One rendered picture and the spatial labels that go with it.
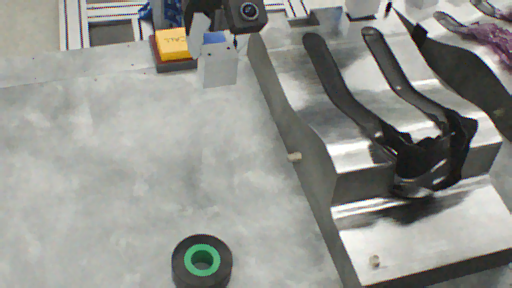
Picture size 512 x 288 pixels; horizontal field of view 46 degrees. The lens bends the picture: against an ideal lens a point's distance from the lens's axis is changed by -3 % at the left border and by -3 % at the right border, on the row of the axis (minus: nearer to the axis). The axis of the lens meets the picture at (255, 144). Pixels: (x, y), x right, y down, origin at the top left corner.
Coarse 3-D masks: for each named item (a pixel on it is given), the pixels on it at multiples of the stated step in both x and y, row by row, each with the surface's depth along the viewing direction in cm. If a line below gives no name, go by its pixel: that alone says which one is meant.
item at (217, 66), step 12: (204, 36) 91; (216, 36) 92; (204, 48) 88; (216, 48) 88; (228, 48) 89; (204, 60) 86; (216, 60) 87; (228, 60) 87; (204, 72) 88; (216, 72) 88; (228, 72) 89; (204, 84) 89; (216, 84) 90; (228, 84) 91
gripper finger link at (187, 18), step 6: (186, 0) 80; (192, 0) 79; (186, 6) 80; (192, 6) 80; (198, 6) 81; (186, 12) 81; (192, 12) 81; (198, 12) 81; (186, 18) 82; (192, 18) 82; (186, 24) 82; (186, 30) 83
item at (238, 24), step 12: (228, 0) 74; (240, 0) 74; (252, 0) 74; (228, 12) 74; (240, 12) 73; (252, 12) 73; (264, 12) 75; (228, 24) 75; (240, 24) 73; (252, 24) 74; (264, 24) 74
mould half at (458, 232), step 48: (288, 48) 100; (336, 48) 102; (288, 96) 94; (384, 96) 96; (432, 96) 95; (288, 144) 97; (336, 144) 82; (480, 144) 85; (336, 192) 82; (384, 192) 86; (480, 192) 89; (336, 240) 84; (384, 240) 82; (432, 240) 83; (480, 240) 84
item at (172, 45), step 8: (160, 32) 107; (168, 32) 107; (176, 32) 108; (184, 32) 108; (160, 40) 106; (168, 40) 106; (176, 40) 106; (184, 40) 106; (160, 48) 105; (168, 48) 105; (176, 48) 105; (184, 48) 105; (160, 56) 106; (168, 56) 105; (176, 56) 105; (184, 56) 106
